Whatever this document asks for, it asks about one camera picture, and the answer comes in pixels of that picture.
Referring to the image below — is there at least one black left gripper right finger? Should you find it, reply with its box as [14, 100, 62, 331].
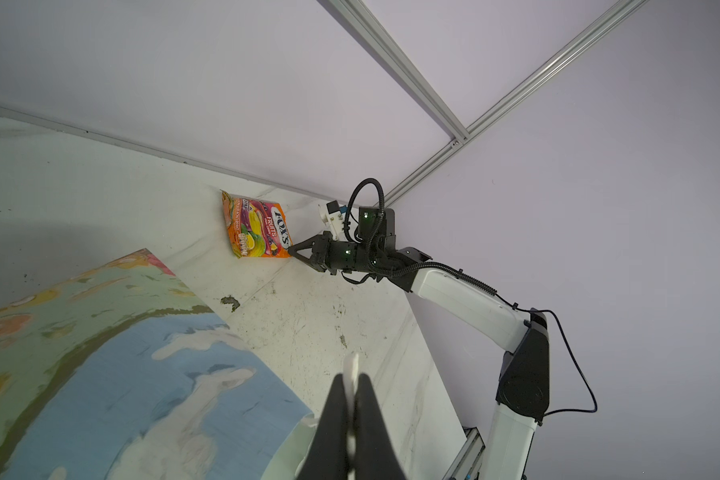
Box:
[353, 373, 406, 480]

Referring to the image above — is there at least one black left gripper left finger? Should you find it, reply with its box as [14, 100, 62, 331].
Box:
[297, 374, 351, 480]

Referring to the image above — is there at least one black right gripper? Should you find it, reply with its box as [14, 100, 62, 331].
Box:
[288, 231, 366, 275]

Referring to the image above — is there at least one orange Fox's candy bag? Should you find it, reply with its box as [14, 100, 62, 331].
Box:
[221, 191, 292, 258]

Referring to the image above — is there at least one floral paper gift bag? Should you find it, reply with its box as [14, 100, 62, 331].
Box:
[0, 250, 317, 479]

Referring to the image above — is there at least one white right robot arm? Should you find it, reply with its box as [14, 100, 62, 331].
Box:
[288, 207, 550, 479]

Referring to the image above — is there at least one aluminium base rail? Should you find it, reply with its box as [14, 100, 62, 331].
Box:
[443, 428, 485, 480]

